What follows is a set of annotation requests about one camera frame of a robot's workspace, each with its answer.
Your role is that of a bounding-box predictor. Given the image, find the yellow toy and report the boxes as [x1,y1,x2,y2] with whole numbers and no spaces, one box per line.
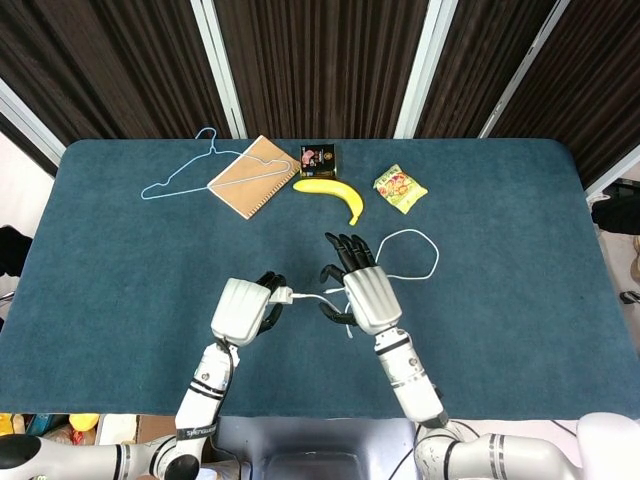
[68,412,99,433]

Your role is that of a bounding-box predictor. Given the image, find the brown spiral notebook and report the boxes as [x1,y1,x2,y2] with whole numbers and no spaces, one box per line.
[207,135,301,221]

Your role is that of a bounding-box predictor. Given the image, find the white cable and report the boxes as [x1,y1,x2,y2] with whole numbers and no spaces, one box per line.
[292,228,441,341]

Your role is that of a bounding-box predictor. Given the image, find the light blue wire hanger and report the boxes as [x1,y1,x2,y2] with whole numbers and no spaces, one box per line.
[140,127,291,201]

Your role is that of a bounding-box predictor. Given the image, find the grey robot torso base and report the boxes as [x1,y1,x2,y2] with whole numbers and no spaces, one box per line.
[214,417,419,480]

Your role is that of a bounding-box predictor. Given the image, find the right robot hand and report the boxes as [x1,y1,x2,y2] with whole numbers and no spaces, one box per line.
[318,231,404,337]

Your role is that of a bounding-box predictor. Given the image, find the blue table cloth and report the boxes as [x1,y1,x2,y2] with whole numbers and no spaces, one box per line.
[0,138,640,419]

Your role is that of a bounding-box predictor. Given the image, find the dark brown slatted panel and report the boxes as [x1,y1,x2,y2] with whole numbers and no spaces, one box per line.
[492,0,640,187]
[416,0,559,140]
[213,0,432,141]
[0,0,235,175]

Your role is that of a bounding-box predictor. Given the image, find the black printed box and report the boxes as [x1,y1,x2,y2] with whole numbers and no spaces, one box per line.
[299,143,339,181]

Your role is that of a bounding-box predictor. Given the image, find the black object beside table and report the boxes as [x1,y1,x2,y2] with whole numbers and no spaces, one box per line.
[0,224,34,279]
[592,179,640,234]

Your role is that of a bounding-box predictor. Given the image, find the white partition post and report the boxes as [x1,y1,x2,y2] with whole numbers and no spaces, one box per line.
[191,0,247,140]
[478,0,571,140]
[393,0,456,140]
[0,78,67,177]
[584,144,640,197]

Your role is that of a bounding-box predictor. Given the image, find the yellow snack packet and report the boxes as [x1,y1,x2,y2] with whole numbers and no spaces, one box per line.
[372,164,429,216]

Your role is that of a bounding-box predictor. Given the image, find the yellow banana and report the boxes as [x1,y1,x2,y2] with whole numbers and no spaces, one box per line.
[292,178,365,227]

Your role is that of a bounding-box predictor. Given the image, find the cardboard box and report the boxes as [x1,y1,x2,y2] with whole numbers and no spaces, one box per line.
[99,413,177,447]

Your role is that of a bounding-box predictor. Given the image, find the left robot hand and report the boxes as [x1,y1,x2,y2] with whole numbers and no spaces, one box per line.
[208,270,289,347]

